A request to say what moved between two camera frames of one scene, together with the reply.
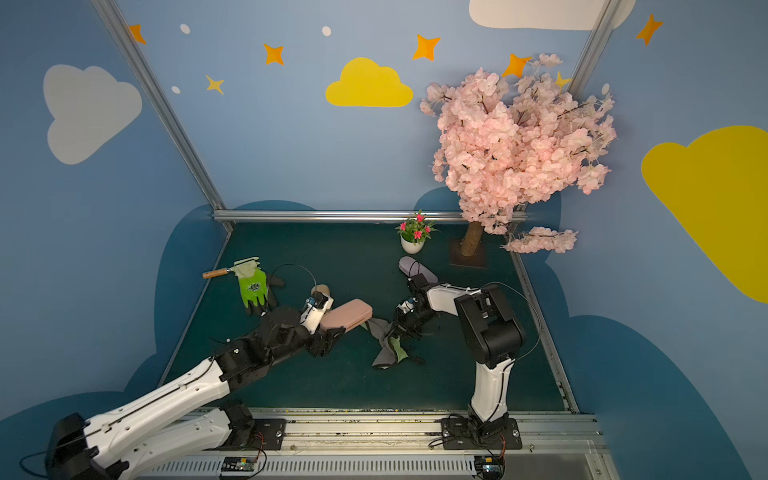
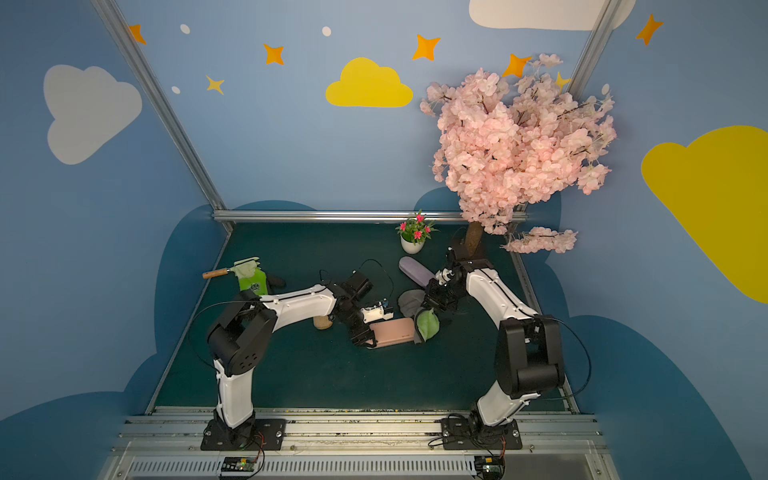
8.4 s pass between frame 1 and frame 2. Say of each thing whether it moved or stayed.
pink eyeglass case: moved
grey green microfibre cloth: moved
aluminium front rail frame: stayed
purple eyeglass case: stayed
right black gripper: moved
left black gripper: moved
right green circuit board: stayed
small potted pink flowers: stayed
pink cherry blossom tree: stayed
